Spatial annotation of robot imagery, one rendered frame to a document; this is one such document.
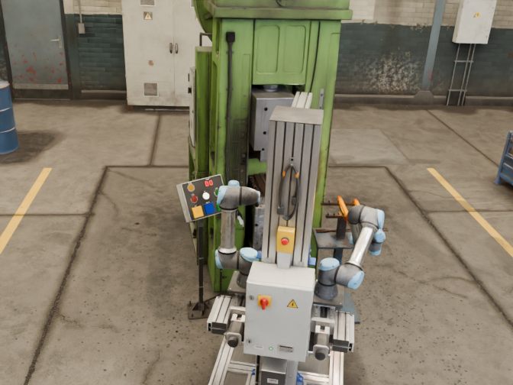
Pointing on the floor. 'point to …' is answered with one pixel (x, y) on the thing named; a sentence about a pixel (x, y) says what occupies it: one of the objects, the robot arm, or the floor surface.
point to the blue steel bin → (506, 162)
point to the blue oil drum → (7, 121)
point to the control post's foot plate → (198, 310)
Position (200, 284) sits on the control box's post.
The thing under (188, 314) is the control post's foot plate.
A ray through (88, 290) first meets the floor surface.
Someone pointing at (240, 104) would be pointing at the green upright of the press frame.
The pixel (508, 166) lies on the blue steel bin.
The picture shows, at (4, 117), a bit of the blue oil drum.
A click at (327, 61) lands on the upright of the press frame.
